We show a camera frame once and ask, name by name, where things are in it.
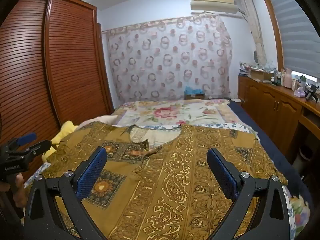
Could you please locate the cream air conditioner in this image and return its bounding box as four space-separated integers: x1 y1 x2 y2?
190 0 239 14

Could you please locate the beige pillow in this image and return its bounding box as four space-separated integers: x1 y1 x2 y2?
75 115 118 130

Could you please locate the long wooden cabinet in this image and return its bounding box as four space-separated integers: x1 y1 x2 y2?
237 75 320 155

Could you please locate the open cardboard box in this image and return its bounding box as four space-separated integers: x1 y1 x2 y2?
250 69 274 82

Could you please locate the grey window blind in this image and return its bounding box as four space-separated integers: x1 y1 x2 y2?
265 0 320 78

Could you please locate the cream lace curtain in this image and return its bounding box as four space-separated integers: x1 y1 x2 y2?
236 0 268 67

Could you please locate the stack of books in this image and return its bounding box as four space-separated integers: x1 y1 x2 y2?
239 61 253 77

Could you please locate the golden patterned shirt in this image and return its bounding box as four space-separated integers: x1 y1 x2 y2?
41 121 288 240

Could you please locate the ring patterned curtain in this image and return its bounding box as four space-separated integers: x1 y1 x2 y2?
101 15 233 103

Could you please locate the blue floral blanket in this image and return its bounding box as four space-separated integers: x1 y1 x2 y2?
24 122 310 240

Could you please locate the pink bottle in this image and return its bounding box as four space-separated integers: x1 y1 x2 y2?
282 68 293 88

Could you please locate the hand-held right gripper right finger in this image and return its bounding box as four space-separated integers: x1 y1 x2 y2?
206 147 297 240

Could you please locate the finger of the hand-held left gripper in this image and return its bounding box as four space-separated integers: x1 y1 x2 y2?
6 132 38 151
15 140 53 161

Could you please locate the pink floral blanket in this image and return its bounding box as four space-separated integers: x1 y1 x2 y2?
111 99 250 130

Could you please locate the wooden louvered wardrobe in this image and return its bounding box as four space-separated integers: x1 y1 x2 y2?
0 0 115 155

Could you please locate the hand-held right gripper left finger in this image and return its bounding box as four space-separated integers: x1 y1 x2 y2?
21 146 108 240

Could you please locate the person's left hand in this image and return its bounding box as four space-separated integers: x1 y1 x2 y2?
0 174 27 207

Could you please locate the dark waste bin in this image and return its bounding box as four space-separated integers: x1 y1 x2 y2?
292 145 313 173

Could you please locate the small black tripod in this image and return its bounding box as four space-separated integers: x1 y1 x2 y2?
305 84 319 103

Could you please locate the yellow plush toy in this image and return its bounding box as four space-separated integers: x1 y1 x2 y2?
41 121 79 162

